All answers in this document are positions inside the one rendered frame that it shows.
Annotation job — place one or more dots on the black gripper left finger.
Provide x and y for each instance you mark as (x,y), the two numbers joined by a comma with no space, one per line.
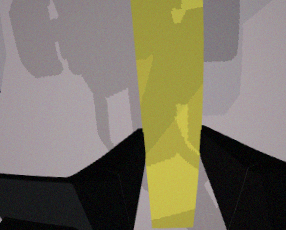
(102,196)

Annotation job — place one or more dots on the yellow bar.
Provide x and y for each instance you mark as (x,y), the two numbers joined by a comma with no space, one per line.
(168,39)

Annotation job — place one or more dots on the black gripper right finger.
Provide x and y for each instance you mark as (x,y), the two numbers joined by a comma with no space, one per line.
(249,186)

